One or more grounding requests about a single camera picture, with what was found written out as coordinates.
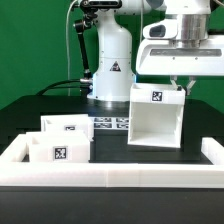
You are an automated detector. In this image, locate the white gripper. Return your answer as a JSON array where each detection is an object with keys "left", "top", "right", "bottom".
[{"left": 136, "top": 35, "right": 224, "bottom": 96}]

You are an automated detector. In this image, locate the white drawer cabinet box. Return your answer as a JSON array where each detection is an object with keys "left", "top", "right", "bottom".
[{"left": 128, "top": 83, "right": 185, "bottom": 148}]

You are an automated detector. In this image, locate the white drawer with knob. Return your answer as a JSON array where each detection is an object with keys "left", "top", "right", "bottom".
[{"left": 27, "top": 131, "right": 90, "bottom": 163}]

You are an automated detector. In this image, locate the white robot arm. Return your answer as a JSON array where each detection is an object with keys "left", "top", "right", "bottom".
[{"left": 85, "top": 0, "right": 224, "bottom": 101}]

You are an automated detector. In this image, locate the white marker tag sheet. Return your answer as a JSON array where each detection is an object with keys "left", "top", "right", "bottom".
[{"left": 91, "top": 117, "right": 129, "bottom": 130}]

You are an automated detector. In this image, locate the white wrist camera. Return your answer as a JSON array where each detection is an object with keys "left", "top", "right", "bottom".
[{"left": 143, "top": 25, "right": 175, "bottom": 39}]

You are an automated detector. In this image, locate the grey hanging cable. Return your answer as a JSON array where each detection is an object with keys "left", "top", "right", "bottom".
[{"left": 65, "top": 0, "right": 78, "bottom": 97}]

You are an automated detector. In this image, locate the black cable bundle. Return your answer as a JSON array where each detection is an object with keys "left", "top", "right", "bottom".
[{"left": 35, "top": 78, "right": 93, "bottom": 97}]

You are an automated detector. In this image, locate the white U-shaped fence frame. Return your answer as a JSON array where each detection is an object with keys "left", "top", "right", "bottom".
[{"left": 0, "top": 134, "right": 224, "bottom": 189}]

